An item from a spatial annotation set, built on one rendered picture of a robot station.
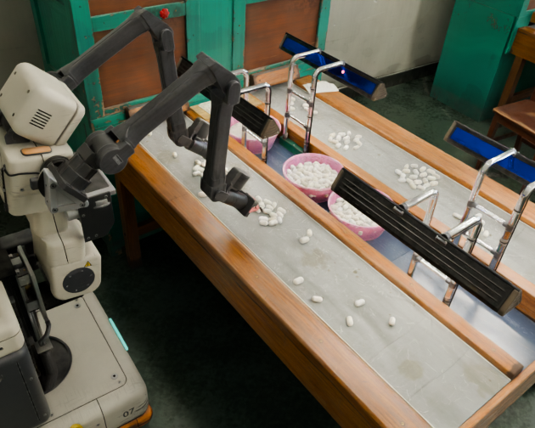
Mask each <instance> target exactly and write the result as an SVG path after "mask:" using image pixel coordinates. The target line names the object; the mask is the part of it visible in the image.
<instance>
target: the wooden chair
mask: <svg viewBox="0 0 535 428"><path fill-rule="evenodd" d="M493 113H495V114H494V117H493V120H492V123H491V126H490V127H489V130H488V133H487V137H489V138H491V139H493V140H495V141H499V140H502V139H505V138H509V137H513V136H515V135H517V138H516V141H515V145H514V148H515V149H516V151H518V152H519V151H520V148H521V145H522V143H524V144H526V145H528V146H530V147H531V148H533V149H535V89H534V91H533V94H532V96H531V98H530V99H525V100H522V101H518V102H514V103H512V104H506V105H502V106H499V107H496V108H493ZM499 124H501V125H503V126H505V127H507V128H509V129H510V130H511V131H513V132H509V133H506V134H503V135H500V136H497V137H494V136H495V133H496V131H497V130H498V126H499ZM532 160H533V161H535V155H534V157H533V159H532ZM481 166H482V161H481V160H478V161H477V163H476V167H475V169H476V170H479V169H480V168H481Z"/></svg>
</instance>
